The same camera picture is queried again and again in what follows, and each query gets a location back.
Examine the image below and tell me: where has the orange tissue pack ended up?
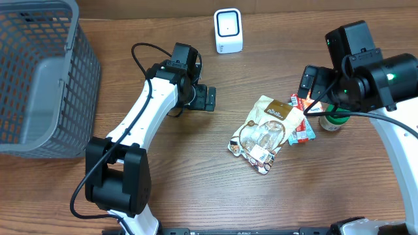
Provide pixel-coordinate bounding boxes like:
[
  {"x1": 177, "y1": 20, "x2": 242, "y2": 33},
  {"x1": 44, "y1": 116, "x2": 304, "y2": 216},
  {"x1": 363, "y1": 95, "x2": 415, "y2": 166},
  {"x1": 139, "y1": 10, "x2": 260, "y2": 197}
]
[{"x1": 302, "y1": 93, "x2": 324, "y2": 113}]

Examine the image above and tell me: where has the green lid jar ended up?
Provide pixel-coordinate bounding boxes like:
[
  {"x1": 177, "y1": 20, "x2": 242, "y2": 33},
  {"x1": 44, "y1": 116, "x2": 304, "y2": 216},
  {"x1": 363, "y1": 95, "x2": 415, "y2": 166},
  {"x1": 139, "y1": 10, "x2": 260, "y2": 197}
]
[{"x1": 319, "y1": 104, "x2": 349, "y2": 131}]

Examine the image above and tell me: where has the red white snack bar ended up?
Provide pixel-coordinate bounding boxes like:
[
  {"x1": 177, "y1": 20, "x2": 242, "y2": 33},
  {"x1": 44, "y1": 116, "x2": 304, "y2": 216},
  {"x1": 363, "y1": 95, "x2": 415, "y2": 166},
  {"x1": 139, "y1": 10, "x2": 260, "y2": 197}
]
[{"x1": 291, "y1": 93, "x2": 309, "y2": 144}]

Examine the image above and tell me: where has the white brown snack bag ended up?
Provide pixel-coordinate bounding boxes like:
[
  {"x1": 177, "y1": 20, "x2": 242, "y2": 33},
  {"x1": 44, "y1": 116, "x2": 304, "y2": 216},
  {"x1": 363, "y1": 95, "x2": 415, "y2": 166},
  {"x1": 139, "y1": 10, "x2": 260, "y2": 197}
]
[{"x1": 228, "y1": 95, "x2": 304, "y2": 175}]

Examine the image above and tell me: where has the teal wet wipes pack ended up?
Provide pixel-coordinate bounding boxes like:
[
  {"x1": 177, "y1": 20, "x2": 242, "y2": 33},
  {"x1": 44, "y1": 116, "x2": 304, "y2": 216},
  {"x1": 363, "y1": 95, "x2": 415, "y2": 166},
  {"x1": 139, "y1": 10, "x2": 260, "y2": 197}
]
[{"x1": 288, "y1": 117, "x2": 316, "y2": 146}]

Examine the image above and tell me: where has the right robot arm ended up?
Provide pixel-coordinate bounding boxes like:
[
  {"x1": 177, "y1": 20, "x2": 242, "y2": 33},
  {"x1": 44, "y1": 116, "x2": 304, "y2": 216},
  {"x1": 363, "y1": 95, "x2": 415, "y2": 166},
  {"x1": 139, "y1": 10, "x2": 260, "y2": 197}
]
[{"x1": 297, "y1": 20, "x2": 417, "y2": 234}]

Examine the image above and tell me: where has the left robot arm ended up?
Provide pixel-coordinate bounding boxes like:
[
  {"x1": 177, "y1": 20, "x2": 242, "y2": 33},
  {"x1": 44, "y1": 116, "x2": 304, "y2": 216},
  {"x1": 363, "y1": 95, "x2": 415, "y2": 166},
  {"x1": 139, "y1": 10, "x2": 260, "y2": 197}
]
[{"x1": 70, "y1": 43, "x2": 216, "y2": 234}]

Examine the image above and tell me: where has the white barcode scanner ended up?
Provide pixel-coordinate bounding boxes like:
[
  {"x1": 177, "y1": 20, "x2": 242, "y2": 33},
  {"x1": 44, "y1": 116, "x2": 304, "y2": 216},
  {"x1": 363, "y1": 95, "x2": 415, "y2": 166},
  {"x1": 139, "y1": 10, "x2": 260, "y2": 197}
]
[{"x1": 214, "y1": 8, "x2": 244, "y2": 54}]

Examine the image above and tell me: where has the grey plastic shopping basket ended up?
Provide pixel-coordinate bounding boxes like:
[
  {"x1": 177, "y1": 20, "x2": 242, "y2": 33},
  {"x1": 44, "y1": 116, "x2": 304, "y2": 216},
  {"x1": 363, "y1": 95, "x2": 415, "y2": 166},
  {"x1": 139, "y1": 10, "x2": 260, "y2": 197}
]
[{"x1": 1, "y1": 0, "x2": 101, "y2": 159}]

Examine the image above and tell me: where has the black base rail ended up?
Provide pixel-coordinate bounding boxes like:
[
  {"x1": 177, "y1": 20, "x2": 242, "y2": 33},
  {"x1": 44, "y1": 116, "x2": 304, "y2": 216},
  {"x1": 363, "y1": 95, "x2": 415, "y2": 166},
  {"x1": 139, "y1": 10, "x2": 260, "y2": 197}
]
[{"x1": 101, "y1": 227, "x2": 337, "y2": 235}]

